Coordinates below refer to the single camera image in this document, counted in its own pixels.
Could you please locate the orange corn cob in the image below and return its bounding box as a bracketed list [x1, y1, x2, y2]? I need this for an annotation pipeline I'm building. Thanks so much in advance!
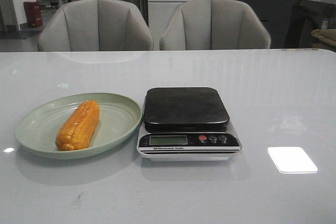
[55, 100, 100, 151]

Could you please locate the black silver electronic kitchen scale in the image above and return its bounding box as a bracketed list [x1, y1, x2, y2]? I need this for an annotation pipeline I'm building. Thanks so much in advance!
[137, 87, 242, 161]

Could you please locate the right grey upholstered chair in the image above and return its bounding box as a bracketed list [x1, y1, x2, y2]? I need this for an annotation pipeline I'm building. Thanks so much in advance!
[160, 0, 271, 50]

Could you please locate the grey upholstered chair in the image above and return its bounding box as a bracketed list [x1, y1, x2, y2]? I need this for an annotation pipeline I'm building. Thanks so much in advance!
[160, 0, 271, 50]
[37, 0, 153, 52]

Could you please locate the pale green round plate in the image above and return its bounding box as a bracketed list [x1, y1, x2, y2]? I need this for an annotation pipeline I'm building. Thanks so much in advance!
[15, 93, 142, 159]

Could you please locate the left grey upholstered chair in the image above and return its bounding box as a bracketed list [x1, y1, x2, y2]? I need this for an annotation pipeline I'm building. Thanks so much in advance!
[37, 0, 153, 52]

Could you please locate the red trash bin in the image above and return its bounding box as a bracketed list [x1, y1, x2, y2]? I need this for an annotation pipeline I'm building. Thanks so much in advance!
[24, 1, 43, 27]

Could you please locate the dark glossy side table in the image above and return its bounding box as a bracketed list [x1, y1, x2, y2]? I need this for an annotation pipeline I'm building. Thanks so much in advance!
[285, 0, 335, 48]

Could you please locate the beige cushion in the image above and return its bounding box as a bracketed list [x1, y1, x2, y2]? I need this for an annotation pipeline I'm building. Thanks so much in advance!
[311, 29, 336, 52]

